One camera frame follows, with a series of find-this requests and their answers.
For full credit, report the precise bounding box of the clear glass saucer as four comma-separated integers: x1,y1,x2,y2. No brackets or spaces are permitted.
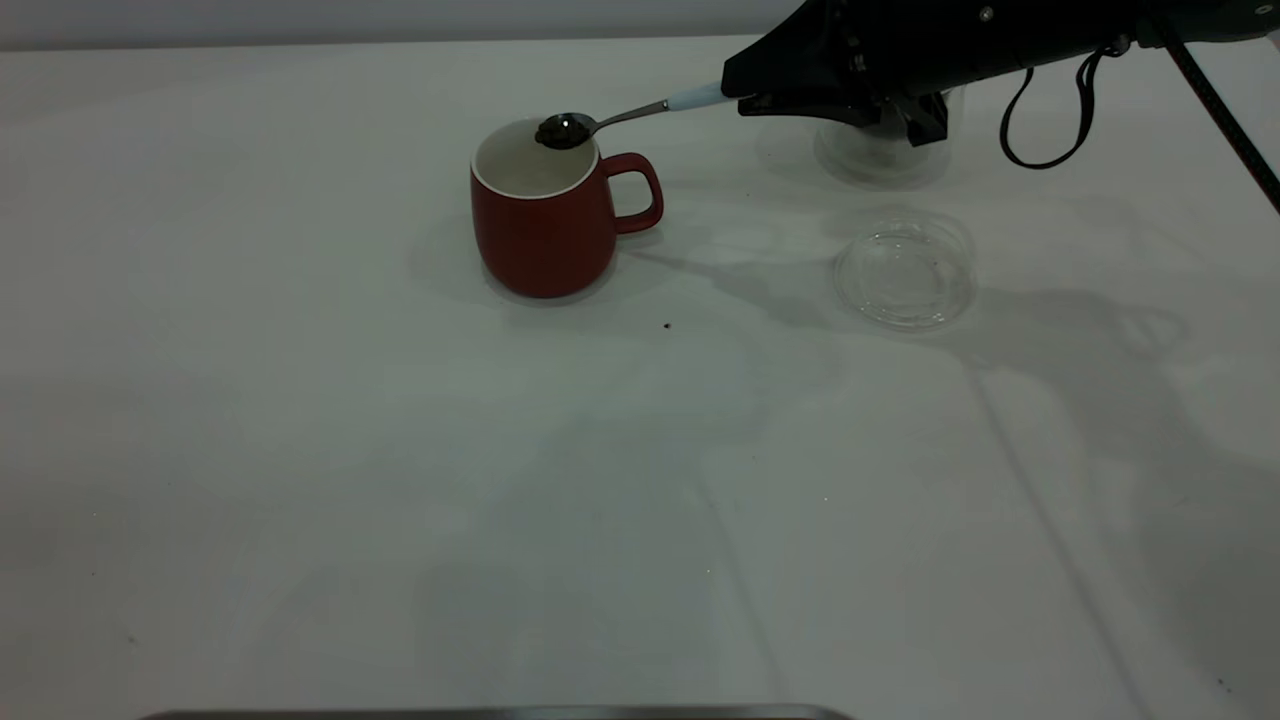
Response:
833,212,978,333

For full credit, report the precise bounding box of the red ceramic mug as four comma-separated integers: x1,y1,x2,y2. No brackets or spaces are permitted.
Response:
470,118,664,299

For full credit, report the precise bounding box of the clear glass cup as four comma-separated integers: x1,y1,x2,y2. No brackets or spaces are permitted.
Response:
815,88,967,189

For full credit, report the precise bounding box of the metal spoon light blue handle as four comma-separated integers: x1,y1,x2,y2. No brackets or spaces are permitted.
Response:
535,83,743,151

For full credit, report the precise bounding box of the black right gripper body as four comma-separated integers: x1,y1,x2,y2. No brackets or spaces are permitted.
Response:
860,0,1001,146

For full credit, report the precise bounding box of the black braided cable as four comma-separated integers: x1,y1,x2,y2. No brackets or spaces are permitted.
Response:
1148,18,1280,213

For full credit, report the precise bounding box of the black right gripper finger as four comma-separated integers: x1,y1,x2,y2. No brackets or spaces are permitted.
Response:
738,97,886,126
722,0,861,99

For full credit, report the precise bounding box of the black looped cable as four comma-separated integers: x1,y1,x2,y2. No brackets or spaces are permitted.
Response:
1000,38,1131,170

